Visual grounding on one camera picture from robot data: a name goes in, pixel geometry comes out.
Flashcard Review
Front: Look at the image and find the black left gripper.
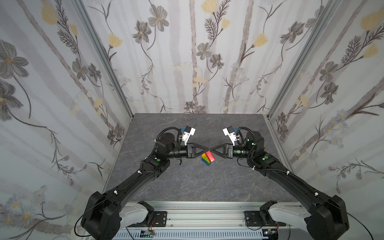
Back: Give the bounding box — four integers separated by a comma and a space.
164, 143, 207, 161

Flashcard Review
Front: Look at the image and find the red lego brick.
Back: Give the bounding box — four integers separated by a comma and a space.
205, 151, 215, 163

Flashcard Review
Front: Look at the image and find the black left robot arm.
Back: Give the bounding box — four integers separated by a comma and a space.
75, 127, 209, 240

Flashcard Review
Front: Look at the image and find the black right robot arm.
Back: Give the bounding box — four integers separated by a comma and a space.
211, 127, 352, 240

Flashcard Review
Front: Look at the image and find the right circuit board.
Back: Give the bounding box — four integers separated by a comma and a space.
263, 229, 279, 240

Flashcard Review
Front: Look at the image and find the circuit board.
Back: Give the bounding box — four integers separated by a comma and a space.
263, 229, 279, 240
140, 230, 156, 238

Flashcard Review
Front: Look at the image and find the left circuit board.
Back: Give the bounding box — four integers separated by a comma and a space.
140, 230, 156, 238

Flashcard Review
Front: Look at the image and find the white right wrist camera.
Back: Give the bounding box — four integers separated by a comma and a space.
223, 126, 238, 146

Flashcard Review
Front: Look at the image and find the aluminium frame rail front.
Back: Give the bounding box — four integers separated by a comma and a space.
80, 191, 331, 240

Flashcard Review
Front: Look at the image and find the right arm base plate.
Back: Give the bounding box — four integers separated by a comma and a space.
244, 211, 286, 228

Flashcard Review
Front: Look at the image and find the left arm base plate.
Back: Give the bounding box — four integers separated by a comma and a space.
147, 211, 168, 228

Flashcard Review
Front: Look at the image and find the white perforated cable duct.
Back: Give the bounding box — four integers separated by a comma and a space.
113, 229, 269, 240

